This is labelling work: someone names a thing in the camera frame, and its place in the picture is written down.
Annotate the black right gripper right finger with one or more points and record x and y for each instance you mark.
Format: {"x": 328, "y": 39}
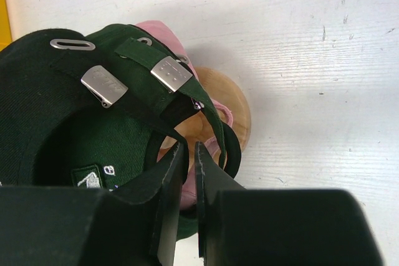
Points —
{"x": 239, "y": 226}

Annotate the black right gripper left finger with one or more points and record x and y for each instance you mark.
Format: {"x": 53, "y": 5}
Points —
{"x": 133, "y": 225}

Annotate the black NY cap red brim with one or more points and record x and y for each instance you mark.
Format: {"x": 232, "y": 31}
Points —
{"x": 47, "y": 78}

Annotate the dark green NY cap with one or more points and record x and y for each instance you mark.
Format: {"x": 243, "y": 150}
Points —
{"x": 109, "y": 146}

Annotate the pink baseball cap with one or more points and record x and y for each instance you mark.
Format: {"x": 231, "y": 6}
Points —
{"x": 164, "y": 34}

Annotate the black baseball cap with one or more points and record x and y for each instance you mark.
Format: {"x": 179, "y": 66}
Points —
{"x": 234, "y": 152}

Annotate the wooden hat stand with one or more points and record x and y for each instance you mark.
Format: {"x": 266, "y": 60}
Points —
{"x": 232, "y": 108}

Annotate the yellow plastic tray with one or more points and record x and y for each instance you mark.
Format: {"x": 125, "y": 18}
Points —
{"x": 5, "y": 29}

